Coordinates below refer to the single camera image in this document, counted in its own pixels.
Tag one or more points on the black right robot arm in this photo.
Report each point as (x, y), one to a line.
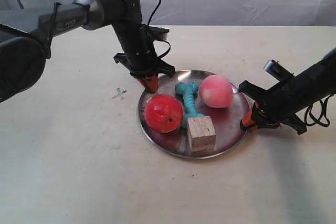
(320, 88)

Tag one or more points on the red toy apple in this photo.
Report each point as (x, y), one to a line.
(163, 113)

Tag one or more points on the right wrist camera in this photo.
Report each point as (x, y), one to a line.
(276, 70)

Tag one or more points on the pink toy peach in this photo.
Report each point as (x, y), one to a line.
(216, 92)

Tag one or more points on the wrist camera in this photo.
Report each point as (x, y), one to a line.
(156, 33)
(276, 70)

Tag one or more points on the wooden cube block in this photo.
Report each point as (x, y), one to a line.
(201, 134)

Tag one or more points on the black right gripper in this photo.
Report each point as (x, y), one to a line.
(275, 106)

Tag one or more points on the teal toy bone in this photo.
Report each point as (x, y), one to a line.
(187, 91)

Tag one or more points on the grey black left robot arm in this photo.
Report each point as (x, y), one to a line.
(26, 37)

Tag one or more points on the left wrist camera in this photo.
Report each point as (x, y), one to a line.
(156, 33)

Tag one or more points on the round metal plate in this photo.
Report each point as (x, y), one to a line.
(226, 124)

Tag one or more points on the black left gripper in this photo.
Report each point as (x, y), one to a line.
(145, 69)

